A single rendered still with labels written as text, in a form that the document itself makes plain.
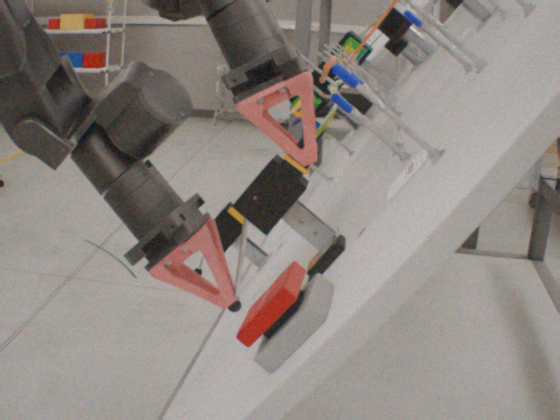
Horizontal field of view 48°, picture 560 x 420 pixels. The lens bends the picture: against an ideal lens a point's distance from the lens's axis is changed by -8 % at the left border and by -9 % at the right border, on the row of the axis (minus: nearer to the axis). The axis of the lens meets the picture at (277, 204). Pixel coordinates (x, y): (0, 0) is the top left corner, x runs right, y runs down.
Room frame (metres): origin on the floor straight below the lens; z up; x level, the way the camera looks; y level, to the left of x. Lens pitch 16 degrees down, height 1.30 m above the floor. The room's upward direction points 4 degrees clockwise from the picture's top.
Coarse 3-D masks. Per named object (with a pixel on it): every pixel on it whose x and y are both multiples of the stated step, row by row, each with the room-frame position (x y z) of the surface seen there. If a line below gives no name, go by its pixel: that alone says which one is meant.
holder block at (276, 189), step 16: (272, 160) 0.57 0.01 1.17; (272, 176) 0.57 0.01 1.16; (288, 176) 0.57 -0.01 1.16; (256, 192) 0.57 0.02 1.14; (272, 192) 0.57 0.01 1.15; (288, 192) 0.57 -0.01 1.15; (240, 208) 0.57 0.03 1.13; (256, 208) 0.57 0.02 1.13; (272, 208) 0.57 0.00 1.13; (288, 208) 0.57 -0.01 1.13; (256, 224) 0.57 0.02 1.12; (272, 224) 0.57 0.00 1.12
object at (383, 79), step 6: (348, 36) 1.37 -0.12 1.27; (354, 36) 1.37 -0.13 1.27; (342, 42) 1.37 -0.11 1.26; (360, 42) 1.36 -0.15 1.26; (366, 42) 1.45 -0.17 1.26; (366, 48) 1.36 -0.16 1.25; (372, 48) 1.43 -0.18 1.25; (366, 54) 1.36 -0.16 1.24; (360, 60) 1.36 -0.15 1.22; (366, 60) 1.40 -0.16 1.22; (366, 66) 1.41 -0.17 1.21; (372, 66) 1.41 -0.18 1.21; (372, 72) 1.41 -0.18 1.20; (378, 72) 1.41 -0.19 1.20; (378, 78) 1.41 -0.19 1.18; (384, 78) 1.41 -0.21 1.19; (384, 84) 1.40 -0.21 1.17; (390, 84) 1.41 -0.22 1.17
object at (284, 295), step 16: (288, 272) 0.41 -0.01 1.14; (304, 272) 0.42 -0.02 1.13; (272, 288) 0.41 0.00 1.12; (288, 288) 0.39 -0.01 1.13; (256, 304) 0.42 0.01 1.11; (272, 304) 0.38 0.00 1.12; (288, 304) 0.38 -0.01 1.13; (256, 320) 0.39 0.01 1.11; (272, 320) 0.38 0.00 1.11; (240, 336) 0.39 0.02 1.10; (256, 336) 0.39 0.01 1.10
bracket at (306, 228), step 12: (300, 204) 0.59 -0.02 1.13; (288, 216) 0.58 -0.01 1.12; (300, 216) 0.58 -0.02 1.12; (312, 216) 0.58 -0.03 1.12; (300, 228) 0.58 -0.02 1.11; (312, 228) 0.58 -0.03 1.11; (324, 228) 0.57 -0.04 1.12; (336, 228) 0.60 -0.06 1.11; (312, 240) 0.57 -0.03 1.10; (324, 240) 0.57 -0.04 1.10
